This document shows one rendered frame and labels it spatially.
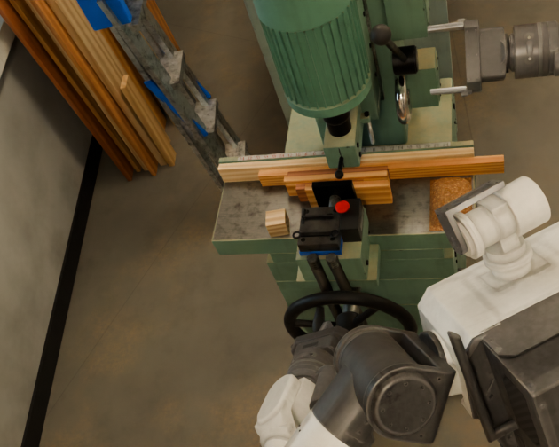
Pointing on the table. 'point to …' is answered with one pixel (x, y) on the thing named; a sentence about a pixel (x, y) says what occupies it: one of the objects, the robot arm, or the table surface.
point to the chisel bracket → (351, 145)
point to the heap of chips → (443, 188)
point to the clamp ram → (333, 192)
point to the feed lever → (407, 63)
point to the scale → (361, 151)
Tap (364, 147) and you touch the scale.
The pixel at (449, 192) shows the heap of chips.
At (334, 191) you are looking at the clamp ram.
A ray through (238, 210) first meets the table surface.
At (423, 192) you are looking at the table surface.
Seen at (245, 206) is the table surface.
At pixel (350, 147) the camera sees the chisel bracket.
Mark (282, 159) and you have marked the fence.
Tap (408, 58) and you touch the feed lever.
